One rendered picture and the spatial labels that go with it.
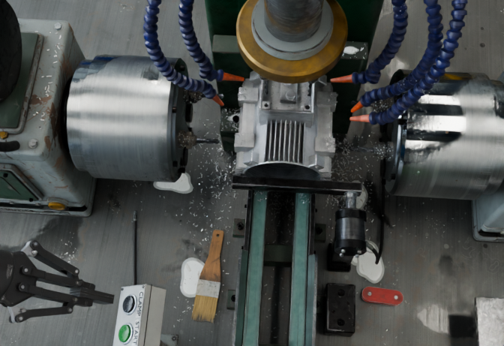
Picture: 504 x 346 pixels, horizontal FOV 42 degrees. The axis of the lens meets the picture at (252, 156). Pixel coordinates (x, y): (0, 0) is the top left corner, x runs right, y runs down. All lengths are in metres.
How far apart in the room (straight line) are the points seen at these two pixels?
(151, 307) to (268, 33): 0.51
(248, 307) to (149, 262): 0.28
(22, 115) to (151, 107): 0.23
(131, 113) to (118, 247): 0.40
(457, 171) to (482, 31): 0.62
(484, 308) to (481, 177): 0.28
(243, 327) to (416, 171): 0.46
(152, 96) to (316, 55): 0.34
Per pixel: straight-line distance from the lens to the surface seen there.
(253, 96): 1.30
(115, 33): 1.74
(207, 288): 1.44
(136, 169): 1.26
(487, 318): 1.39
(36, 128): 1.24
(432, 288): 1.49
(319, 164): 1.22
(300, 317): 1.32
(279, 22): 0.99
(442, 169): 1.24
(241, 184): 1.27
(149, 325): 1.18
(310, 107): 1.21
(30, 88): 1.27
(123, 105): 1.22
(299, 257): 1.34
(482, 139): 1.23
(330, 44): 1.05
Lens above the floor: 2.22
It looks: 68 degrees down
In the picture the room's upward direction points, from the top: 3 degrees counter-clockwise
